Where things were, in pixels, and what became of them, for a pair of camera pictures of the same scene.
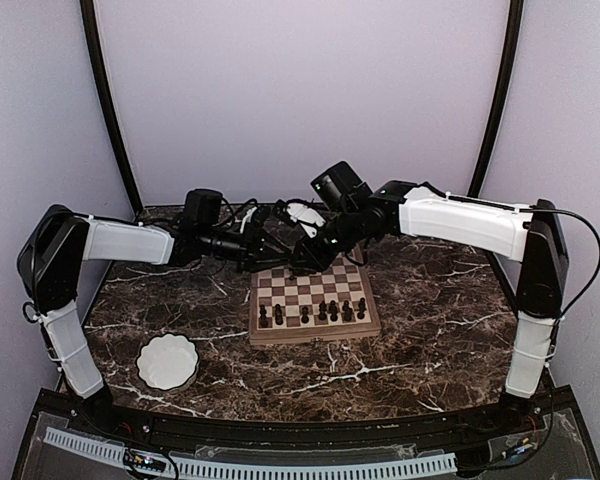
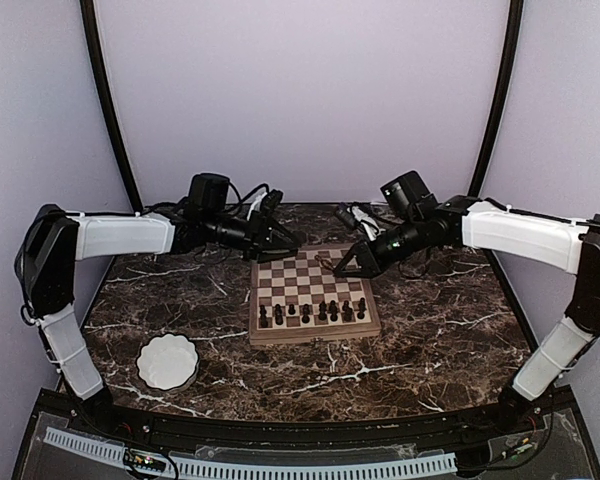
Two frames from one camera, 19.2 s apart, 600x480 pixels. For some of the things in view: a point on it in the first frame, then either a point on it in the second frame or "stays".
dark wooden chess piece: [278, 316] stays
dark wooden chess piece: [362, 308] stays
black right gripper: [314, 259] -> [370, 261]
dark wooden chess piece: [263, 319] stays
